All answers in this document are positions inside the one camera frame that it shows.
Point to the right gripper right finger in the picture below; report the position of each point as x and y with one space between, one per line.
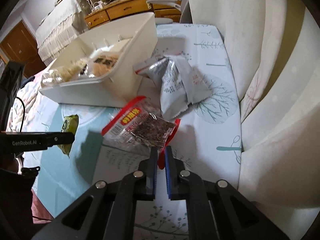
216 210

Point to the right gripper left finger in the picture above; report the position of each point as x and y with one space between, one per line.
106 210

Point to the pale rice cracker pack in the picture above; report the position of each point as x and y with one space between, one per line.
62 74

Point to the red black sesame snack packet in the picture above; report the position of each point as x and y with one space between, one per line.
138 127

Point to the white plastic organizer bin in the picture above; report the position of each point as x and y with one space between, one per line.
133 37

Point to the clear fried noodle snack pack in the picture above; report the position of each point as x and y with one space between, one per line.
101 64

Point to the floral blanket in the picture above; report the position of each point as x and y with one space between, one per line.
27 106

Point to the green snack packet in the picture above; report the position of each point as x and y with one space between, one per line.
70 125

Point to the silver snack bag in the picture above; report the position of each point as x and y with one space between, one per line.
180 84

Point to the cream floral curtain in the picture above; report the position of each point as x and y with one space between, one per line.
273 49

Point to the wooden desk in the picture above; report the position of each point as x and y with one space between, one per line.
115 10

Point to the grey office chair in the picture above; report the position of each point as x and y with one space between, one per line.
171 11

